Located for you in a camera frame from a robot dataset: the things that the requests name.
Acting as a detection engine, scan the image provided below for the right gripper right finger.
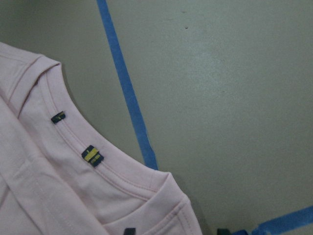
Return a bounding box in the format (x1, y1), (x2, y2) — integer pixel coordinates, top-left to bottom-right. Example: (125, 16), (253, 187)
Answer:
(217, 228), (231, 235)

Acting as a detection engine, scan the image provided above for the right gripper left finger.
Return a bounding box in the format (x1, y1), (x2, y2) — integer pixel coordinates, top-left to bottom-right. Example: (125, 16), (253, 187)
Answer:
(123, 228), (136, 235)

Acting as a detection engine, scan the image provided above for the pink Snoopy t-shirt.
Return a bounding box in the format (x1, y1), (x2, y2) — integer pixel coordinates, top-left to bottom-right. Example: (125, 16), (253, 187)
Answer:
(0, 43), (201, 235)

